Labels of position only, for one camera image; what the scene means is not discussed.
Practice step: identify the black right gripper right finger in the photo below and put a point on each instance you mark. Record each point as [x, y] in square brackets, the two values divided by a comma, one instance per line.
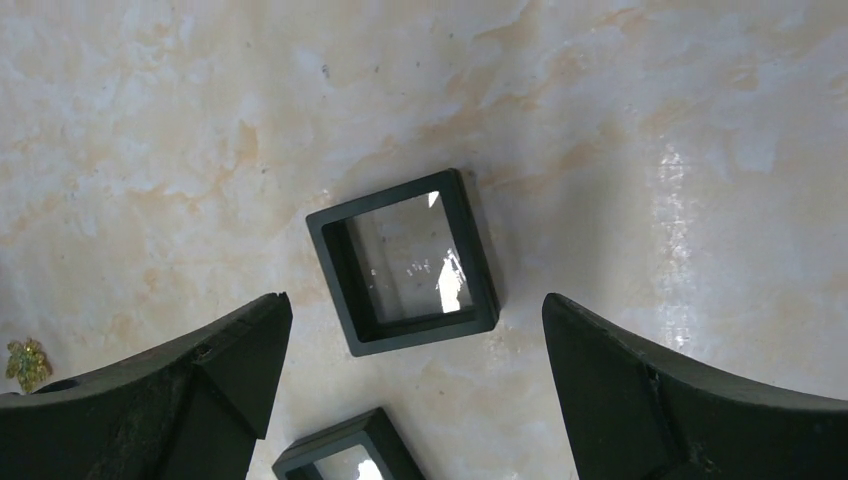
[634, 409]

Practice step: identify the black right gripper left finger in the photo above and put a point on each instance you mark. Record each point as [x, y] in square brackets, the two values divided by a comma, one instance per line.
[190, 408]

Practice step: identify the small gold brooch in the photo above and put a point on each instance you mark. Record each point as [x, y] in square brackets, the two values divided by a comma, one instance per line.
[27, 364]

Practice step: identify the black square frame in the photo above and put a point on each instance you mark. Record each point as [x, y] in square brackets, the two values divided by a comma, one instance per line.
[366, 446]
[406, 266]

